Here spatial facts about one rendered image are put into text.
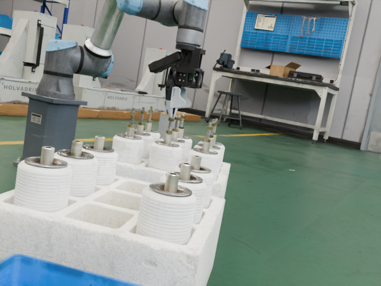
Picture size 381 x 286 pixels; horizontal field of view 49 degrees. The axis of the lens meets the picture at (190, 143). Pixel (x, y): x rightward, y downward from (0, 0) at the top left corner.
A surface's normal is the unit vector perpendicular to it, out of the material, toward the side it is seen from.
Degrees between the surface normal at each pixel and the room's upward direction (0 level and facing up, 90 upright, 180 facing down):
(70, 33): 90
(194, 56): 90
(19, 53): 90
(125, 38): 90
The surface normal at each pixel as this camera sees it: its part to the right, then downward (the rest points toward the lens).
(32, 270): -0.18, 0.06
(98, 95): 0.85, 0.22
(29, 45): -0.50, 0.03
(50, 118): 0.25, 0.17
